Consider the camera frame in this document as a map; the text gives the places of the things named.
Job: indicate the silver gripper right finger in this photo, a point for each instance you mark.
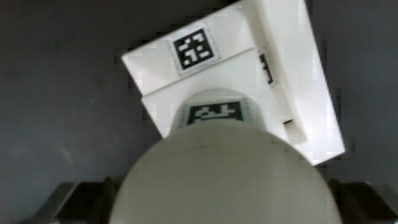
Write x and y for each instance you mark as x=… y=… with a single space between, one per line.
x=363 y=207

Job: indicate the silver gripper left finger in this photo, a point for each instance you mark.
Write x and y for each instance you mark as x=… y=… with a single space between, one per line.
x=79 y=204

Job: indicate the white lamp bulb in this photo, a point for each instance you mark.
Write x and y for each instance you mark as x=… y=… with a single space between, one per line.
x=223 y=175

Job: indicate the white lamp base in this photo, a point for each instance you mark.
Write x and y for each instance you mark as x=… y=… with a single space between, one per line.
x=233 y=68

